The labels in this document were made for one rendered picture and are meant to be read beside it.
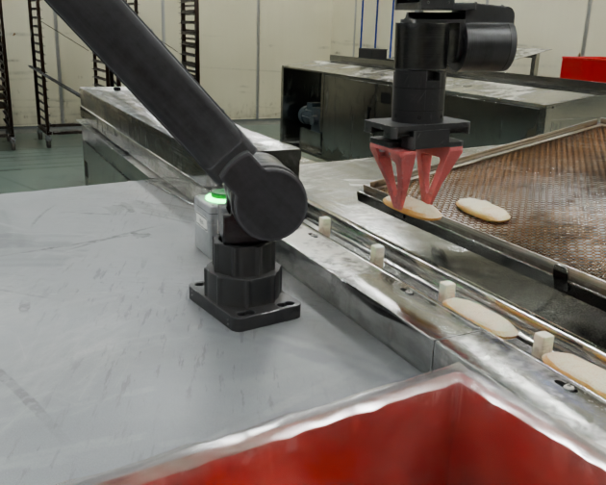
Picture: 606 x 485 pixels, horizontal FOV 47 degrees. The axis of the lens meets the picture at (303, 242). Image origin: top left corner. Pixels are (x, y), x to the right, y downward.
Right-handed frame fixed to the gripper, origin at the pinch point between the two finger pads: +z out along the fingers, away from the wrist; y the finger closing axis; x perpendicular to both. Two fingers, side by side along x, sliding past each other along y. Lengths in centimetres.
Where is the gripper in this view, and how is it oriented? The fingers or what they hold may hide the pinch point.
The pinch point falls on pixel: (413, 200)
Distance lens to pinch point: 80.9
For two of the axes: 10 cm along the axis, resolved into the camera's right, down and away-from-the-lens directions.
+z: 0.0, 9.5, 3.0
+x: -4.2, -2.8, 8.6
